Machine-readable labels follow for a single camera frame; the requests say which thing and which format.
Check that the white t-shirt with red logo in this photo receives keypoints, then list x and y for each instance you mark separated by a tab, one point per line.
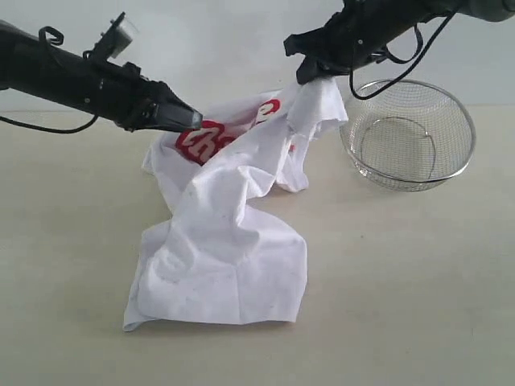
218	259

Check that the round metal wire mesh basket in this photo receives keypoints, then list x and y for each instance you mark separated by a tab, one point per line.
412	137

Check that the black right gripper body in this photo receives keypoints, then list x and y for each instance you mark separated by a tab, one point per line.
347	41

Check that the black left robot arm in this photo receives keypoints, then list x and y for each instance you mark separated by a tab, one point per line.
36	65

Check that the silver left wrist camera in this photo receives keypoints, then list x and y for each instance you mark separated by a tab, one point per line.
116	39

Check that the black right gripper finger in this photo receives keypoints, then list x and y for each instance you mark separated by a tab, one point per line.
311	69

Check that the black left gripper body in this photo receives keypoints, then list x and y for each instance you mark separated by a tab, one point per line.
126	97

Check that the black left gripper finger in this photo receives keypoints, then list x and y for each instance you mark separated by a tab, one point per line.
172	114

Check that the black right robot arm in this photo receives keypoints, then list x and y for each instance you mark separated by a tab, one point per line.
404	15

